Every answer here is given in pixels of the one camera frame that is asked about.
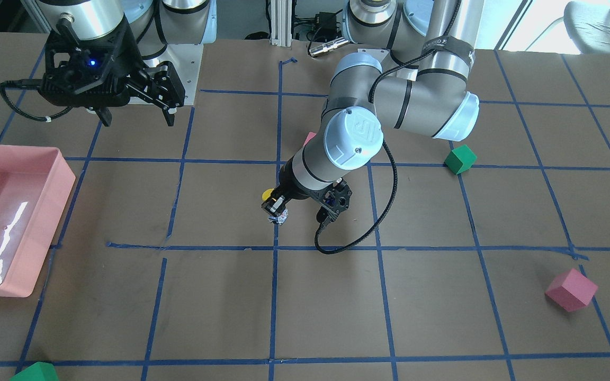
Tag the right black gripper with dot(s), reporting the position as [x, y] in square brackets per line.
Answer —
[129, 62]

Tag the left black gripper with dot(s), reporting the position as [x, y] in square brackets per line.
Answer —
[289, 189]

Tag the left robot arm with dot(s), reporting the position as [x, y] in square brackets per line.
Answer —
[421, 87]

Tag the pink cube centre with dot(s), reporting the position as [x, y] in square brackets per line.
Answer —
[309, 137]

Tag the pink cube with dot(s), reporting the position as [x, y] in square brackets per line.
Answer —
[571, 290]
[309, 137]

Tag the pink plastic bin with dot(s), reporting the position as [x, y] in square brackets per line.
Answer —
[35, 185]

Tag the green cube front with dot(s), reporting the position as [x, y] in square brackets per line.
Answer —
[460, 159]

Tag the green cube near bin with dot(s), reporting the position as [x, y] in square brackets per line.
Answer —
[39, 371]

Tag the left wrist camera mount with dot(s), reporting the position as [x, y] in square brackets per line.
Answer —
[333, 200]

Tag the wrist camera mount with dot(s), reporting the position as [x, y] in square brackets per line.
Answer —
[88, 73]
[333, 200]

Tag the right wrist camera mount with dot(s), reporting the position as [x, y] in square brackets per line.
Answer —
[88, 73]

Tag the aluminium frame post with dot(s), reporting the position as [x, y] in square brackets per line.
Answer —
[281, 18]

